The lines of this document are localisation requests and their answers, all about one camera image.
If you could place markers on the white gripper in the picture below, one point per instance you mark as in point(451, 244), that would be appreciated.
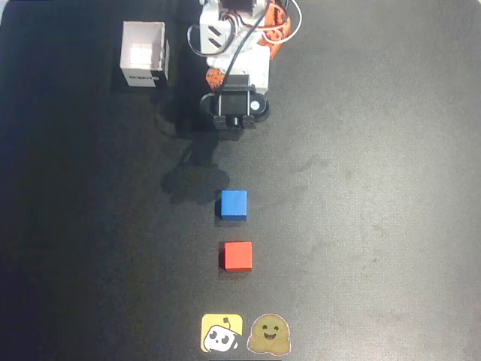
point(258, 72)

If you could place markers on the blue cube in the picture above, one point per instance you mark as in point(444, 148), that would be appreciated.
point(233, 203)

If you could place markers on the white cardboard box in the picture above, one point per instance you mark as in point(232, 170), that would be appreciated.
point(143, 52)

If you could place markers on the red cube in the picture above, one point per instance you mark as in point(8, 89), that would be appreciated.
point(237, 255)

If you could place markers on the black table mat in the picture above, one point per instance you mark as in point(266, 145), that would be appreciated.
point(376, 188)

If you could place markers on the yellow robot sticker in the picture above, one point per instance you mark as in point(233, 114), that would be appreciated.
point(219, 334)

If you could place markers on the hugging face sticker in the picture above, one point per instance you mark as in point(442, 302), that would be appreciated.
point(268, 334)

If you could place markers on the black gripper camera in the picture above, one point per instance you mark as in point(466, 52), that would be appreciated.
point(233, 105)

